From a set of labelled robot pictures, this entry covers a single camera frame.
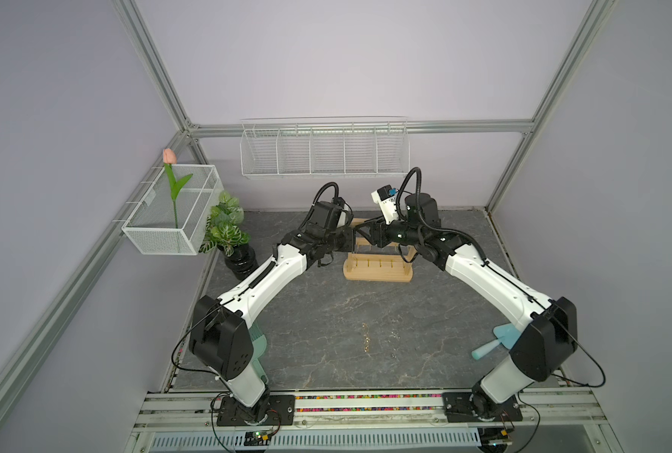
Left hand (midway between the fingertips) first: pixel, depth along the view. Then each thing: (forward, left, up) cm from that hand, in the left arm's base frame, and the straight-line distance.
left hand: (355, 237), depth 82 cm
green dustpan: (-21, +31, -23) cm, 44 cm away
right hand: (-1, -1, +7) cm, 7 cm away
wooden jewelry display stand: (-1, -8, -15) cm, 18 cm away
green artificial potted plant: (+3, +37, +4) cm, 38 cm away
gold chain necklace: (-22, -2, -23) cm, 32 cm away
